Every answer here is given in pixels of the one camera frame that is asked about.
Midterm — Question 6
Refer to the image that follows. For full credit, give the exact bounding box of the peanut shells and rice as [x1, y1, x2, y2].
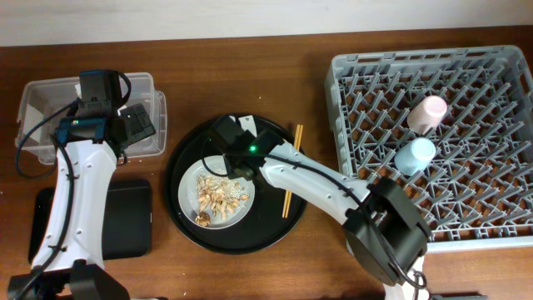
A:
[194, 173, 252, 227]

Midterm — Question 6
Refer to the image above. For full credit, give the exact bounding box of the wooden chopstick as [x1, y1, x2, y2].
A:
[281, 124, 301, 218]
[283, 124, 305, 219]

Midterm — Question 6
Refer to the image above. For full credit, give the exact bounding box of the grey plate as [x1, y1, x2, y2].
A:
[177, 155, 256, 230]

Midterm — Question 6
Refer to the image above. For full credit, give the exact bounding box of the blue plastic cup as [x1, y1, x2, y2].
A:
[394, 137, 436, 176]

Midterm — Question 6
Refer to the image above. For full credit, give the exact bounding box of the pink plastic cup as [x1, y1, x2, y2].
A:
[407, 96, 448, 135]

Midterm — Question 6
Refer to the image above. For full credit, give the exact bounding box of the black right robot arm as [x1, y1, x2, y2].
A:
[213, 129, 431, 299]

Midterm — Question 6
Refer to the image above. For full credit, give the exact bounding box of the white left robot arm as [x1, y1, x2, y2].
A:
[7, 104, 156, 299]

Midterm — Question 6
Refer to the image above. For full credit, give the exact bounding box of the grey plastic dishwasher rack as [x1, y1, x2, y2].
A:
[325, 45, 532, 253]

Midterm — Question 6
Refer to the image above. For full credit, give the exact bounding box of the round black tray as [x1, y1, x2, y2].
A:
[164, 118, 307, 255]

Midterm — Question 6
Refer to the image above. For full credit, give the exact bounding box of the clear plastic bin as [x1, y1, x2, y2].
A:
[15, 72, 167, 165]

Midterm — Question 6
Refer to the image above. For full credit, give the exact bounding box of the black rectangular bin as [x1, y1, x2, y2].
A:
[28, 179, 152, 263]

